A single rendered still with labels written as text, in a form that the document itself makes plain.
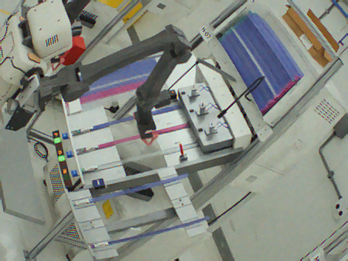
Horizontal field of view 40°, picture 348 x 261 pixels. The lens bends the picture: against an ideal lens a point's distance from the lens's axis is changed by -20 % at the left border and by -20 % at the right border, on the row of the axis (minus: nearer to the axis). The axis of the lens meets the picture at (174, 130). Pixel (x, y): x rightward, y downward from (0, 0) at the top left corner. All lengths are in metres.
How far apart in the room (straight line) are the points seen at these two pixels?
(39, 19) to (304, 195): 2.69
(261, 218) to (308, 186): 0.48
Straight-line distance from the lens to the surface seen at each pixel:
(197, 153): 2.48
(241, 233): 4.21
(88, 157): 2.48
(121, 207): 2.66
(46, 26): 1.75
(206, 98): 2.60
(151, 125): 2.27
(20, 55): 1.72
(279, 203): 4.06
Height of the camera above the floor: 2.08
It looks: 24 degrees down
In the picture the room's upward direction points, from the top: 47 degrees clockwise
